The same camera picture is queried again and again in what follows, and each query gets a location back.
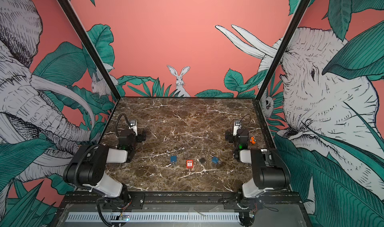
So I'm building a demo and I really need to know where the blue padlock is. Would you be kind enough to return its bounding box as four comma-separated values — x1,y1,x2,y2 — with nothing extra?
170,156,178,165
212,157,220,164

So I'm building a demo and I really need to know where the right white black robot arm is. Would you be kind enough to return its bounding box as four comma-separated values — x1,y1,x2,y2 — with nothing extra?
225,126,291,199

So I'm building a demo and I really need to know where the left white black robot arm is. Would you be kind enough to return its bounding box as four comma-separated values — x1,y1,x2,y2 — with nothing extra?
63,129,147,205

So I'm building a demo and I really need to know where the red safety padlock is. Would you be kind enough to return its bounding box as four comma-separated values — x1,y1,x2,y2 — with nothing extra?
186,160,194,169

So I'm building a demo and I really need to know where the orange toy car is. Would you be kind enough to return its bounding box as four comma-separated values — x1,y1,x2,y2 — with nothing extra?
250,137,256,145

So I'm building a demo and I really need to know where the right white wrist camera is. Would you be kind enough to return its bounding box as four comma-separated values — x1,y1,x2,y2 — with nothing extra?
233,120,242,137

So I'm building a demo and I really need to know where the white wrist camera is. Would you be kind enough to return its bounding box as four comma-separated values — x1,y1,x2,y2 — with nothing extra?
130,120,138,136
233,120,242,137

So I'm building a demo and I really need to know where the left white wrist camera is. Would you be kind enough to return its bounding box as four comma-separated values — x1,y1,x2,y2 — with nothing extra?
130,120,138,136

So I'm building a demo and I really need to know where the left black corrugated cable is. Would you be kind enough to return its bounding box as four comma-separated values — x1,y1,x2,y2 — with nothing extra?
115,113,133,138

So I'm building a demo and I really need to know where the black mounting rail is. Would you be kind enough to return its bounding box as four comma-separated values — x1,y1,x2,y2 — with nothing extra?
59,190,305,212

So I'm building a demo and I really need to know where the white slotted cable duct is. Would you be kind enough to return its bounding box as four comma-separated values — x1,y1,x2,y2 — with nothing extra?
65,212,241,223

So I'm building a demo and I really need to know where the left black frame post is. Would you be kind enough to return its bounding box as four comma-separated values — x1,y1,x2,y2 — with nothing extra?
57,0,121,102

